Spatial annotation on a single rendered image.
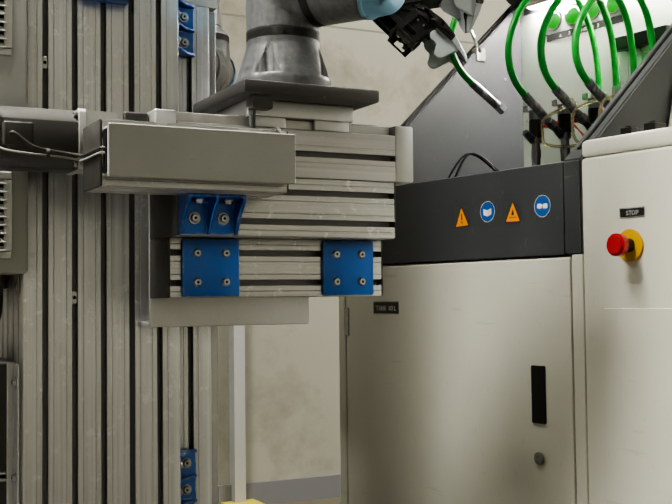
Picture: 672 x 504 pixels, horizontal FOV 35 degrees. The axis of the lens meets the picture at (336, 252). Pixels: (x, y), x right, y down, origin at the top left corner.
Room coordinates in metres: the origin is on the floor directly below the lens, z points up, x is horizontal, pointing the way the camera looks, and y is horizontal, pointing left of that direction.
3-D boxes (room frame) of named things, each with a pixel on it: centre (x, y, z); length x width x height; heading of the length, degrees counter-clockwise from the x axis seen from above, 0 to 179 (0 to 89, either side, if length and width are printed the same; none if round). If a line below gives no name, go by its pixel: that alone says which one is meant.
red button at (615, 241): (1.70, -0.45, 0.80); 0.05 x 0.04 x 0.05; 36
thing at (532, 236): (2.09, -0.22, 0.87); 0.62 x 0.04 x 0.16; 36
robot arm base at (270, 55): (1.68, 0.08, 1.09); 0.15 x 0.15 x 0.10
